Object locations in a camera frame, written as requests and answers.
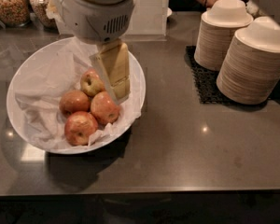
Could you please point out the white gripper with vents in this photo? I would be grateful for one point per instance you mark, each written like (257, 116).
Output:
(93, 20)

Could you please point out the red apple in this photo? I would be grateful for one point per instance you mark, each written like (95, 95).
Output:
(74, 101)
(104, 108)
(79, 127)

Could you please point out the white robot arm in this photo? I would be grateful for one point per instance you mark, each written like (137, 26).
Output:
(102, 23)

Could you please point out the top green-red apple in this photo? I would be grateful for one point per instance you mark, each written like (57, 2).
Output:
(90, 83)

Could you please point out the large white bowl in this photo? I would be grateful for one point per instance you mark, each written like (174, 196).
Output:
(28, 131)

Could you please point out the white tissue paper liner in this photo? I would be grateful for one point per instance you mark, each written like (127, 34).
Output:
(49, 84)

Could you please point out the right glass cereal jar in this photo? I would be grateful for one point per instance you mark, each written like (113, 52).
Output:
(39, 8)

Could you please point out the glass cereal jar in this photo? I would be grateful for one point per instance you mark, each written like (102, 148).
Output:
(39, 8)
(14, 13)

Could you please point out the right white sign holder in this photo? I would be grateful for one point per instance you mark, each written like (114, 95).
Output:
(149, 18)

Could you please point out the left glass cereal jar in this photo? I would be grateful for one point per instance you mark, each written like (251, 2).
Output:
(14, 13)

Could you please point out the small white dish behind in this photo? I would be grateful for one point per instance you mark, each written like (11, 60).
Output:
(169, 12)

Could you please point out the black rubber mat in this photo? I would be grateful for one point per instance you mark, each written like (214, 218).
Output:
(205, 81)

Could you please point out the back stack paper bowls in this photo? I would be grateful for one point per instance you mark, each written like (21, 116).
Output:
(217, 27)

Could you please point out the stack paper bowls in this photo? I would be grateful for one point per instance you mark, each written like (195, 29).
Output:
(251, 68)
(217, 27)

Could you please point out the bag of white packets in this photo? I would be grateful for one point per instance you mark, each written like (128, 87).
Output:
(252, 8)

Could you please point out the front stack paper bowls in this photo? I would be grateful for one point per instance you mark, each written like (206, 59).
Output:
(251, 68)

